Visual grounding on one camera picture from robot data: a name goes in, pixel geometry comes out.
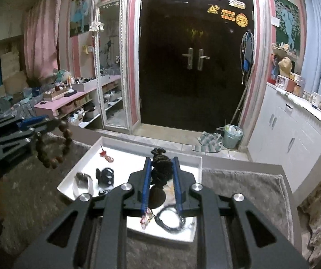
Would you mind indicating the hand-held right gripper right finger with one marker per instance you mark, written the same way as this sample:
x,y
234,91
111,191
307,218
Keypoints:
x,y
178,190

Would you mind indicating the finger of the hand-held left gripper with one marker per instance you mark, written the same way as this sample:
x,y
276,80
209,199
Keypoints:
x,y
15,144
34,122

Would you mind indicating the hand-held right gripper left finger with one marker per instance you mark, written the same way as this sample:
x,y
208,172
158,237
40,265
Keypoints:
x,y
146,185

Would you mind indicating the white tray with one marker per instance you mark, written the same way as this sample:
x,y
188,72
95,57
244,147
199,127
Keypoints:
x,y
127,157

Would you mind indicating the dark brown oval pendant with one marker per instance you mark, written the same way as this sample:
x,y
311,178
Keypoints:
x,y
157,197

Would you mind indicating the blue patterned blanket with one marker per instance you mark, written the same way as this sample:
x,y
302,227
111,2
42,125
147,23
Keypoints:
x,y
23,109

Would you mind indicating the pink shelf unit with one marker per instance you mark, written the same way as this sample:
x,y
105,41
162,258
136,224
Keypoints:
x,y
48,106

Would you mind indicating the pink crystal charm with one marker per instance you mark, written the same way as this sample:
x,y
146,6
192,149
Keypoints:
x,y
145,220

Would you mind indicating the teal plush toy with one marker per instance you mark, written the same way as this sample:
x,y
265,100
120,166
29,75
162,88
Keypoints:
x,y
62,76

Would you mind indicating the grey shaggy mat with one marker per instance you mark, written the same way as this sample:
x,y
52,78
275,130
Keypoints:
x,y
233,190

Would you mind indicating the grey striped slippers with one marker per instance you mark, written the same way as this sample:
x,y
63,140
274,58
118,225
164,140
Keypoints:
x,y
209,143

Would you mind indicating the white box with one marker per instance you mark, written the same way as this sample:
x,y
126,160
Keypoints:
x,y
83,86

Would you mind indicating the stack of cardboard boxes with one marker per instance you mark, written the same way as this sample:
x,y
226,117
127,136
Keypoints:
x,y
9,61

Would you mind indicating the grey waste bin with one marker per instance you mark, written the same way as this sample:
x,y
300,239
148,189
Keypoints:
x,y
231,140

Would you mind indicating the pink curtain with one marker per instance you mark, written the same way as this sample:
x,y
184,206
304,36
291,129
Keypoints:
x,y
40,33

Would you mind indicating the dark double door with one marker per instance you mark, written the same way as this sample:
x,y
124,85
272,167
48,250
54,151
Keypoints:
x,y
171,89

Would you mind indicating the white framed mirror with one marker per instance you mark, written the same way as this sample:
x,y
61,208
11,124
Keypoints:
x,y
113,61

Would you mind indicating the white bow ornament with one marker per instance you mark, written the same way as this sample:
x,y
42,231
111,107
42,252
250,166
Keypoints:
x,y
96,26

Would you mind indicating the white cabinet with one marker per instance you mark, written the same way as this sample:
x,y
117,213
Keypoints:
x,y
283,134

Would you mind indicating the hanging blue bag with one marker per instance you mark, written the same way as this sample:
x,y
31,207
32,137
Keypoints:
x,y
248,53

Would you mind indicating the tan plush toy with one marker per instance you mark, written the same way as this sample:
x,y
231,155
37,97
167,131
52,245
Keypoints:
x,y
285,65

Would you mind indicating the white mug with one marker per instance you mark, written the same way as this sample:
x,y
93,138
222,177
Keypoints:
x,y
316,99

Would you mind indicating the round yellow sticker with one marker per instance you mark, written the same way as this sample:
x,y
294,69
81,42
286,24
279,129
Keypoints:
x,y
241,20

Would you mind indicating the orange rectangular sticker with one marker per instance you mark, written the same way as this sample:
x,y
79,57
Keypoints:
x,y
228,14

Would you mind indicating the yellow triangle sticker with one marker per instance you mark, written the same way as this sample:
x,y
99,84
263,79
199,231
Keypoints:
x,y
212,10

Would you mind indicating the white yellow door sticker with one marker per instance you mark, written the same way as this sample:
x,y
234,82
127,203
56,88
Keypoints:
x,y
236,3

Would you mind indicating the blue figure wall picture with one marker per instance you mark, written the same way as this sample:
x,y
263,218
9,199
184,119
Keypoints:
x,y
80,14

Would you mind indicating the white light switch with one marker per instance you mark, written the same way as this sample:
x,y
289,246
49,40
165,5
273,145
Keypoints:
x,y
275,21

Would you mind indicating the green wall poster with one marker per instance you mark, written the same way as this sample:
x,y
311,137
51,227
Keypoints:
x,y
287,25

